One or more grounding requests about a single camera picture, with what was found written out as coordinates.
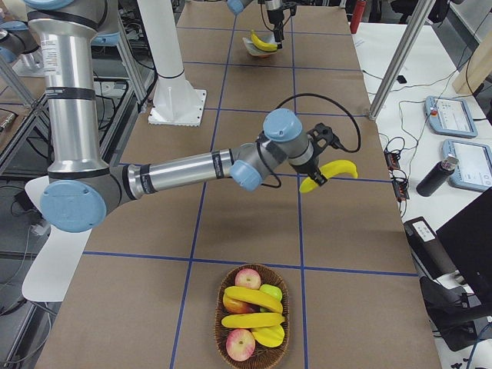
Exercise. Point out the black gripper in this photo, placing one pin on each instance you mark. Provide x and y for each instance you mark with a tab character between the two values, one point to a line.
274	16
308	167

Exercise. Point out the yellow banana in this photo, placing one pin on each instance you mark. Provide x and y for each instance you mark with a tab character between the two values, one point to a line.
252	320
330	170
265	43
253	296

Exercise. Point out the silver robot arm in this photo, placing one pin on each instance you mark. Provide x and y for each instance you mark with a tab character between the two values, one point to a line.
238	6
83	189

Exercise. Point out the grey square plate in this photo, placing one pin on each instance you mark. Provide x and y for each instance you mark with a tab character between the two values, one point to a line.
254	51

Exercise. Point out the brown wicker basket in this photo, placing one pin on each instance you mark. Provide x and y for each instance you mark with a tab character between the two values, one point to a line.
262	357

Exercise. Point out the small orange circuit board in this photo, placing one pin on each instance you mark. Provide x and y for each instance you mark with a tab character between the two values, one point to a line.
392	160

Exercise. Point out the red bottle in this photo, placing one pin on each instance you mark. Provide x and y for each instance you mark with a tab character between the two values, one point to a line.
357	14

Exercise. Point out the black water bottle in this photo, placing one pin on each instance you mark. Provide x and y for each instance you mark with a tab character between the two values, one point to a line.
437	176

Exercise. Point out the green apple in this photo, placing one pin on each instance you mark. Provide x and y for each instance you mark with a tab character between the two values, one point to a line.
273	291

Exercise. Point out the pink apple far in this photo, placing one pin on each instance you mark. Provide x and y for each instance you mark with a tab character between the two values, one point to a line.
248	278

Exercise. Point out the pink apple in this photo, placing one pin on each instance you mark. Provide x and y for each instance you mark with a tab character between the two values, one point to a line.
240	344
248	278

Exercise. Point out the far blue teach pendant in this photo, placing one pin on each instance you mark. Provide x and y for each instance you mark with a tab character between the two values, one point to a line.
450	116

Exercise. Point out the blue teach pendant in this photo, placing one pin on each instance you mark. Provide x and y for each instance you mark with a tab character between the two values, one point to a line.
450	116
473	171

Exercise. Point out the red yellow mango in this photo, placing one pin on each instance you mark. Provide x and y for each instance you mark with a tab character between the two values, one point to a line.
234	306

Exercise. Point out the near blue teach pendant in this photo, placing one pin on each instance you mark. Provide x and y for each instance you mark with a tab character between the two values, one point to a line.
473	171

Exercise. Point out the black monitor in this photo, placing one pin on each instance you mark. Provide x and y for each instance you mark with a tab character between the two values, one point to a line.
467	238

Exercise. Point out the yellow green starfruit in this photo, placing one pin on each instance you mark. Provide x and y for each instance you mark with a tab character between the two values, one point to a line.
269	336

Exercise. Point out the pink apple near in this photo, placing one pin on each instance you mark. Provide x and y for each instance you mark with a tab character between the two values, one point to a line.
240	344

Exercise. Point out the white chair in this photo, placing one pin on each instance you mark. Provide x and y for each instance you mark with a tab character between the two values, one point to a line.
52	270

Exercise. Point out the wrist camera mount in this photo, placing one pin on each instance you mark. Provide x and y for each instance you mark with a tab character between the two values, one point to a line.
322	136
290	6

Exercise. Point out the white pedestal column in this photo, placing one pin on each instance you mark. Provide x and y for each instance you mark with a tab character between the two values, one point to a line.
175	101

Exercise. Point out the aluminium frame post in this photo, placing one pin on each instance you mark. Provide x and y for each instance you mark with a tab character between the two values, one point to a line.
411	32

